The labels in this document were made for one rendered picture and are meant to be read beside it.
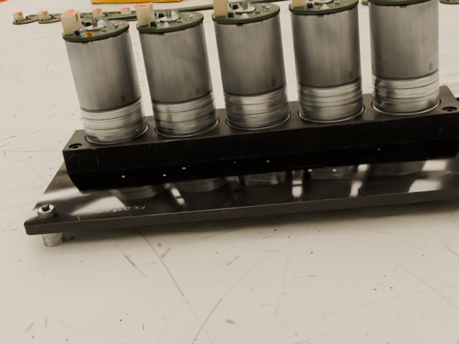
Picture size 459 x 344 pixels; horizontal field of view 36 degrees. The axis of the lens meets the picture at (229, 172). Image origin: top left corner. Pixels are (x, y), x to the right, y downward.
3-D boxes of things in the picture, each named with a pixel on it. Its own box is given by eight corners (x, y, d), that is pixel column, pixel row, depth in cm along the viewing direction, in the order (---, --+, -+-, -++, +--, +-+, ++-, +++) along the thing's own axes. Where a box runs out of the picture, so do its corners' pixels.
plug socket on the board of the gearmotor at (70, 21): (84, 33, 26) (80, 14, 26) (61, 35, 26) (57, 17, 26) (89, 27, 27) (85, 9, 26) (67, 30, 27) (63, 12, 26)
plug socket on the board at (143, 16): (158, 24, 26) (156, 5, 25) (136, 26, 26) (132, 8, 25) (162, 18, 26) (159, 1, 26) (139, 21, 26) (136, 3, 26)
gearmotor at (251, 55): (292, 147, 26) (279, 11, 24) (227, 153, 27) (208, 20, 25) (291, 123, 29) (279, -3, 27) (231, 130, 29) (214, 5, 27)
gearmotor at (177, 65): (218, 155, 27) (199, 21, 25) (155, 160, 27) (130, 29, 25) (223, 130, 29) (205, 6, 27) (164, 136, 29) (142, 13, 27)
